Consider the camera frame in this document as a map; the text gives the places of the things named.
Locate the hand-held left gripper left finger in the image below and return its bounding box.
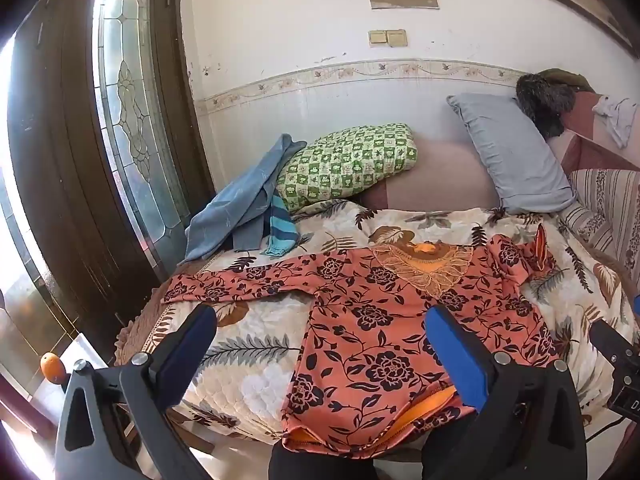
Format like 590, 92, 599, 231
54, 302, 218, 480

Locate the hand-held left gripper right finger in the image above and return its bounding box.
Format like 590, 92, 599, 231
425, 305, 588, 480

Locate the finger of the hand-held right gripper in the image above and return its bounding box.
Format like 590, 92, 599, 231
590, 319, 636, 366

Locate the orange floral dress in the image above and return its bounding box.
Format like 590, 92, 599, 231
162, 232, 561, 458

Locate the leaf print blanket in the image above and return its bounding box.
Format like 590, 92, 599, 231
114, 199, 640, 441

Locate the blue cloth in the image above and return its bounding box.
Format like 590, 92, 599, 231
185, 133, 307, 263

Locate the striped sofa cushion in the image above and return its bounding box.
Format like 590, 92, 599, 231
557, 167, 640, 286

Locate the small orange object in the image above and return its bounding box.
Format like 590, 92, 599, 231
41, 352, 68, 386

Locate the teal striped cloth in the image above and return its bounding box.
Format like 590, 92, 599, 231
265, 191, 301, 257

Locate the pink sofa backrest cushion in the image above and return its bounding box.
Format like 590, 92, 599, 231
360, 135, 506, 211

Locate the maroon sofa cover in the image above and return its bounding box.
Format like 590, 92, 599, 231
547, 91, 640, 173

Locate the grey-blue pillow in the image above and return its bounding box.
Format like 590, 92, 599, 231
446, 92, 578, 215

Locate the green checked pillow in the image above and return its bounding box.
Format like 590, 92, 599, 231
275, 122, 418, 213

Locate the white crumpled cloth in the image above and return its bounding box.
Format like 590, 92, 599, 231
592, 94, 638, 150

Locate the dark wooden door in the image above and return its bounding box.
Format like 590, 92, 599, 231
7, 0, 216, 361

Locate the stained glass door panel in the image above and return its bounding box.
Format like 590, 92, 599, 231
92, 0, 191, 256

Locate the dark furry hat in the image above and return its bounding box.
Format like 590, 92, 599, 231
516, 74, 576, 140

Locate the olive green cloth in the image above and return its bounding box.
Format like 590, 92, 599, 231
537, 68, 596, 93

